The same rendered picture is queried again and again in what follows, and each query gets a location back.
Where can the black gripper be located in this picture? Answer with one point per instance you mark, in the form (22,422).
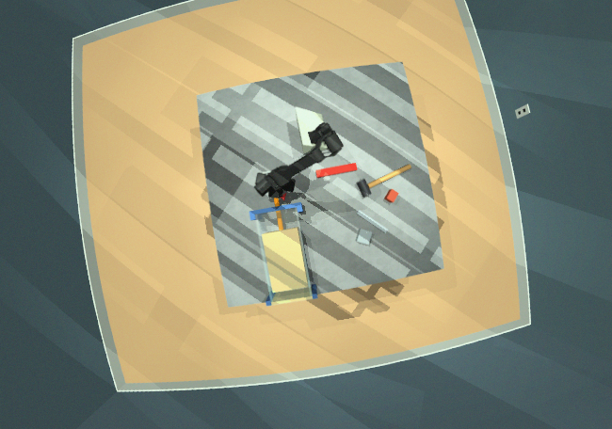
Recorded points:
(289,187)

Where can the black-headed mallet with wooden handle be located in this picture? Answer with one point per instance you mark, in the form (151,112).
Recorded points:
(365,188)

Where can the pale grey flat bar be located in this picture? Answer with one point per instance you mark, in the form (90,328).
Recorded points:
(372,221)

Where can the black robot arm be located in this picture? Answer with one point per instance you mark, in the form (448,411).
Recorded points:
(278,178)

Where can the red flat bar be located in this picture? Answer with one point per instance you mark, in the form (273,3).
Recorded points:
(334,170)

